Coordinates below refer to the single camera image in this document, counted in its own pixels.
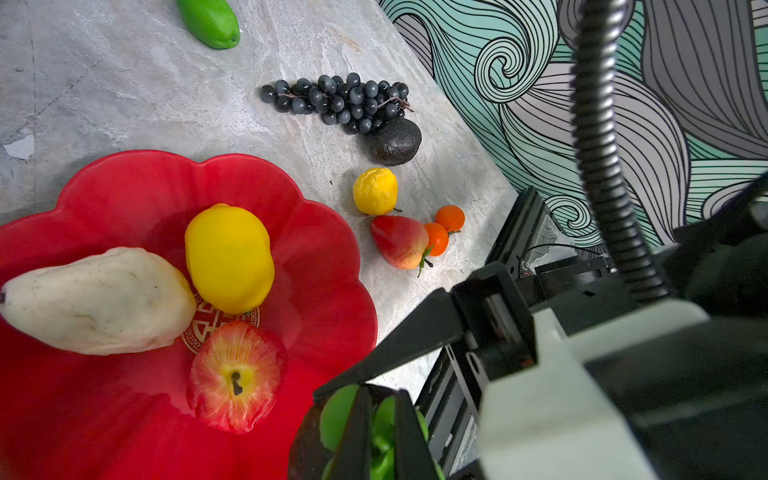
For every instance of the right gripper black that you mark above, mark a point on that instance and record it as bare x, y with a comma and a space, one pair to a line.
500, 332

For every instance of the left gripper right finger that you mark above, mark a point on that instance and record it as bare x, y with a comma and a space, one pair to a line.
412, 456

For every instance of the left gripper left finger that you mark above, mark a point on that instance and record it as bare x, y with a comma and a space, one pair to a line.
353, 457

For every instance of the dark purple mangosteen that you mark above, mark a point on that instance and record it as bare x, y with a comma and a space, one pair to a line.
314, 447

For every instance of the red yellow apple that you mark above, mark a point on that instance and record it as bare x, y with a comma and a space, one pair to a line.
403, 242

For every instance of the small yellow wrinkled fruit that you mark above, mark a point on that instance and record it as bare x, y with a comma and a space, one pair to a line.
375, 192

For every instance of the black avocado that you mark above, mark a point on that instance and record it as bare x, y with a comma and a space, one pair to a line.
395, 143

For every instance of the yellow lemon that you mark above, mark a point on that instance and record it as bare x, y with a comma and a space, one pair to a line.
229, 259

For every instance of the pale yellow pear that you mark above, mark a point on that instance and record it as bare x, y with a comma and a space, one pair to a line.
126, 300

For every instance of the red flower-shaped fruit bowl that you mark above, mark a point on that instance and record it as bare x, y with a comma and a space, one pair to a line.
70, 416

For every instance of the green lime fruit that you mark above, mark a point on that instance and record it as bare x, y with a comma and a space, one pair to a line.
213, 22

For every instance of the orange cherry tomato left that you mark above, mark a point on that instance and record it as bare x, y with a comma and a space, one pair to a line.
438, 239

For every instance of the orange cherry tomato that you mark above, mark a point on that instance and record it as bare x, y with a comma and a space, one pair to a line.
438, 239
451, 218

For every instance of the orange cherry tomato right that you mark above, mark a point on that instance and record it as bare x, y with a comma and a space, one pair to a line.
451, 218

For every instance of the black grape bunch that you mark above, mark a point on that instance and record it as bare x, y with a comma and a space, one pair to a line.
359, 106

